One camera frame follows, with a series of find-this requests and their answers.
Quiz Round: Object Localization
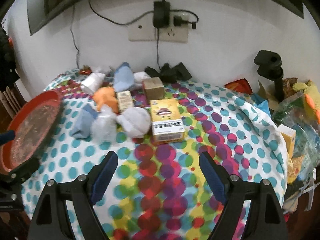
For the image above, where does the red round tray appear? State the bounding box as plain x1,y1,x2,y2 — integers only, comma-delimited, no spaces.
1,90,63,174

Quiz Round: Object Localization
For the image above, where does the light blue sock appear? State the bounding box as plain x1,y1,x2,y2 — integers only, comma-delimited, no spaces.
70,104,99,139

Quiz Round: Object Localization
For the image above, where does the white sock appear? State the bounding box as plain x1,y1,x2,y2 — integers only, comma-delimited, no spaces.
80,73,105,95
116,107,151,139

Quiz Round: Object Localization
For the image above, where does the yellow cartoon carton box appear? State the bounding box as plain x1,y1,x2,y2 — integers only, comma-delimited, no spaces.
150,99,185,144

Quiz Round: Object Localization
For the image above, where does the orange plush toy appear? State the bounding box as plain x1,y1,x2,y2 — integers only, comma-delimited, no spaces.
93,87,119,114

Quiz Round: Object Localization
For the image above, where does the small beige cosmetic box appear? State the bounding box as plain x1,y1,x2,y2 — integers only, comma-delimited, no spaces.
117,90,134,113

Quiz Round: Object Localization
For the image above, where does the blue sock pair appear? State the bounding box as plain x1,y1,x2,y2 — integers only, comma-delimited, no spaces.
113,62,135,93

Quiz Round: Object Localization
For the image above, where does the brown square cream box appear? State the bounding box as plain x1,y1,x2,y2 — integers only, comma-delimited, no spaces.
142,77,165,102

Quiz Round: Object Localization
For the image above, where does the white sock ball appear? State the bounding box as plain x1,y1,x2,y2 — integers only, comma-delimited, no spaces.
133,72,150,89

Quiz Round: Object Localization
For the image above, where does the yellow box at side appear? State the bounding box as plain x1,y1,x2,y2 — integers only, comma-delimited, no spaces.
278,124,296,159

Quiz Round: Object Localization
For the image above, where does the clear plastic bag pile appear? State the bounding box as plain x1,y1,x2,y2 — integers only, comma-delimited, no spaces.
272,92,319,181

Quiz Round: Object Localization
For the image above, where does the black hanging jacket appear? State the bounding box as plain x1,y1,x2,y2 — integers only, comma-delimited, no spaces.
0,28,20,92

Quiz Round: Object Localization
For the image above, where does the orange red packet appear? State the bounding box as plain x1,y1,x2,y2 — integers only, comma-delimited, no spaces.
225,79,253,94

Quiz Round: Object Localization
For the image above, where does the colourful polka dot cloth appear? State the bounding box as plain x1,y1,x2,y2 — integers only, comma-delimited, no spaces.
22,70,287,239

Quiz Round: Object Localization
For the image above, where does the small red wrapper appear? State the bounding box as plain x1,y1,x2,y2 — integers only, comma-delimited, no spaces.
79,65,92,76

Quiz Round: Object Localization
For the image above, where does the white crumpled tissue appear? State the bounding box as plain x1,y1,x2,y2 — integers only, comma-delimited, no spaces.
91,66,111,75

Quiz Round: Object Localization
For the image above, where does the black clamp stand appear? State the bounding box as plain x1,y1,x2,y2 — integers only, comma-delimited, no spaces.
254,50,285,102

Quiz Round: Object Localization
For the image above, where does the black crumpled plastic bag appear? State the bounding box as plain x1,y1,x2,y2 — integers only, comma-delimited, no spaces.
144,62,192,83

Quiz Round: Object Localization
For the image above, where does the black power adapter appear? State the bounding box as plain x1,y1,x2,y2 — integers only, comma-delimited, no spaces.
153,0,170,29

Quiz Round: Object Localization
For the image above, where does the black cable on wall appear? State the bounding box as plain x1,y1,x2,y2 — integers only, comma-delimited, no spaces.
69,3,81,69

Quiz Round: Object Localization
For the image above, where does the white wall socket plate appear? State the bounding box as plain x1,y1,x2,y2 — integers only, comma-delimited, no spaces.
128,11,189,43

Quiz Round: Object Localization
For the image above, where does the black plug with cable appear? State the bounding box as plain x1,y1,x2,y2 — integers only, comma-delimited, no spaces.
171,9,199,30

